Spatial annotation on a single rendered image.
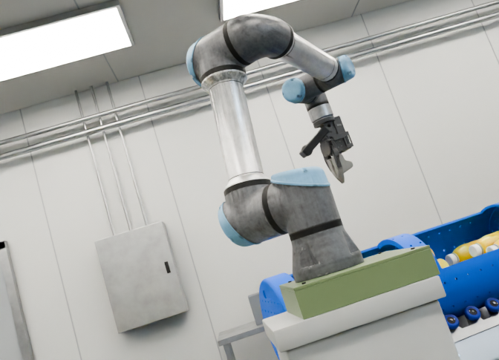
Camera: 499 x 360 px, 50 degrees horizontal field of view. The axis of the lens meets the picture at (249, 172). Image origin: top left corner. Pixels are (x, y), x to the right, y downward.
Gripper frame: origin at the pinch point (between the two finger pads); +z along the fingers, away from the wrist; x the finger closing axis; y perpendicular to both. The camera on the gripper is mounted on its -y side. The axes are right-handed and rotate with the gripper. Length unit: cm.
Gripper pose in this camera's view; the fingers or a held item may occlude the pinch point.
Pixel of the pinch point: (339, 180)
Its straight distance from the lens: 171.8
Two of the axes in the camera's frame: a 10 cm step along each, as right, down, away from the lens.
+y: 9.2, -2.9, 2.7
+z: 3.4, 9.3, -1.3
